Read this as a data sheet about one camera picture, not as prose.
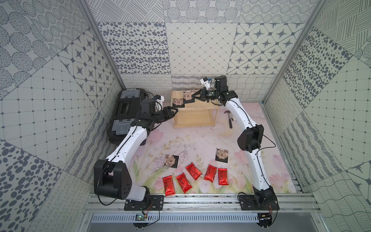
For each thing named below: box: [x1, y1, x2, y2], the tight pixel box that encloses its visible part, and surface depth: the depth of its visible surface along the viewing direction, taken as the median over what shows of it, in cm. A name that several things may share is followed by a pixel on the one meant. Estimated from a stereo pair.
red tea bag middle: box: [185, 161, 203, 181], surface depth 85 cm
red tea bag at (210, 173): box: [203, 164, 218, 183], surface depth 83 cm
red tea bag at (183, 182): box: [175, 172, 193, 194], surface depth 80 cm
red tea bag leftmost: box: [162, 174, 176, 197], surface depth 80 cm
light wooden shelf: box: [171, 89, 220, 130], surface depth 98 cm
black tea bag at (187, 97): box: [182, 89, 196, 104], surface depth 90 cm
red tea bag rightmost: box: [217, 168, 229, 186], surface depth 83 cm
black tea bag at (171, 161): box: [163, 154, 180, 169], surface depth 90 cm
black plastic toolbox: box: [107, 88, 146, 145], surface depth 96 cm
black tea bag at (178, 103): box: [172, 97, 186, 108], surface depth 92 cm
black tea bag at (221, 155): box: [215, 147, 229, 163], surface depth 92 cm
